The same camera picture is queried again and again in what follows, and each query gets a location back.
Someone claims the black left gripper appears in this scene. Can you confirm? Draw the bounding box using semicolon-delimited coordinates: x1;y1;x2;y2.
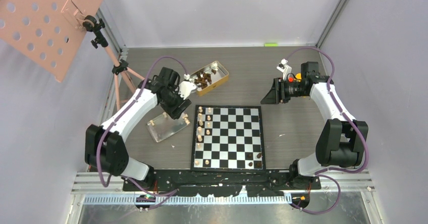
160;86;191;120

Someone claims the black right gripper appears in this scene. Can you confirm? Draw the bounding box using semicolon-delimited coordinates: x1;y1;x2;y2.
261;77;307;104

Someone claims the silver tin lid tray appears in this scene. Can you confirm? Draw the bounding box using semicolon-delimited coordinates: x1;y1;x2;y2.
147;112;190;143

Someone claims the black white chessboard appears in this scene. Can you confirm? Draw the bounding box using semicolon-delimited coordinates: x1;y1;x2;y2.
190;104;266;173

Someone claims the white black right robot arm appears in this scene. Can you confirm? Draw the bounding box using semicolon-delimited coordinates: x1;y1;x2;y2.
260;59;368;189

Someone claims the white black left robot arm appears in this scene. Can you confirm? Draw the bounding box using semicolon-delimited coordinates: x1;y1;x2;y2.
84;67;196;191

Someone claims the gold tin with dark pieces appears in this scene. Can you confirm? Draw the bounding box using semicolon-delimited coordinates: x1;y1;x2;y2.
190;61;230;96

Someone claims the green tape marker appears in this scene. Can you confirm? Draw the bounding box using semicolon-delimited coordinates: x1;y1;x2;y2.
264;43;278;47

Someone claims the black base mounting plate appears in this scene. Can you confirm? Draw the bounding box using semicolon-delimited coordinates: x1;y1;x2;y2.
123;170;321;197

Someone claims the pink perforated music stand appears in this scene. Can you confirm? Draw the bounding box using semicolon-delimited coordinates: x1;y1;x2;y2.
1;0;136;108

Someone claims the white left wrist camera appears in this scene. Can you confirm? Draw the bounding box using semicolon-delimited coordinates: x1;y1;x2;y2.
178;74;197;99

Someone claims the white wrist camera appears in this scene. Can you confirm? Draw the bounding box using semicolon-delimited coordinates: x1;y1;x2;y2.
178;74;197;99
277;59;292;81

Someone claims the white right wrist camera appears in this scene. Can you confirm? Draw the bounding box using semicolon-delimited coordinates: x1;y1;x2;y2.
277;59;292;81

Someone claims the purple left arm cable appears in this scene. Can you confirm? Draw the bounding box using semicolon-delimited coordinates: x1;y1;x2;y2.
96;55;191;213

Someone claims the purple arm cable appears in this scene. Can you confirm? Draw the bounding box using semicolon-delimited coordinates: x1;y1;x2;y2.
284;47;370;215
96;55;191;213

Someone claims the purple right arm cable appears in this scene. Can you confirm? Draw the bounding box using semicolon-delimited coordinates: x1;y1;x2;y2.
284;47;370;215

